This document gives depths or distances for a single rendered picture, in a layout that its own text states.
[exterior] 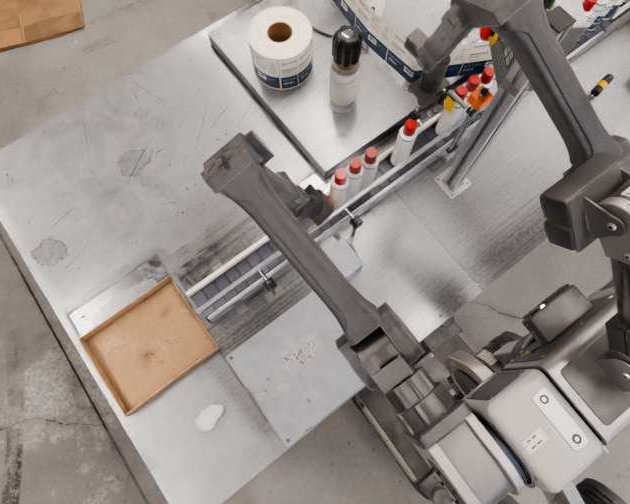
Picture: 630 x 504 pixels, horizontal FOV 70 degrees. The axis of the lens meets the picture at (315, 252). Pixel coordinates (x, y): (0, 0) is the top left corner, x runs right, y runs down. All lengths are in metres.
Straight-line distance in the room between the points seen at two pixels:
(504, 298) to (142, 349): 1.66
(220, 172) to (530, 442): 0.54
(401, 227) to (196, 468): 0.90
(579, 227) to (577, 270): 2.01
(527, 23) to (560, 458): 0.60
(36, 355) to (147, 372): 1.18
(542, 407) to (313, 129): 1.09
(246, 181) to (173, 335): 0.82
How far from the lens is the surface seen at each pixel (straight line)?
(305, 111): 1.54
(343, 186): 1.23
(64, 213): 1.64
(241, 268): 1.34
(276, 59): 1.48
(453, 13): 0.83
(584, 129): 0.86
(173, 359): 1.39
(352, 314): 0.68
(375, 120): 1.53
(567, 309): 0.78
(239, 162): 0.65
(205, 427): 1.33
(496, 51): 1.17
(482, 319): 2.32
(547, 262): 2.51
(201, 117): 1.64
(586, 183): 0.55
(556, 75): 0.82
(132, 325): 1.44
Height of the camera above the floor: 2.16
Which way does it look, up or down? 73 degrees down
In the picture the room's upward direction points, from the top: 1 degrees counter-clockwise
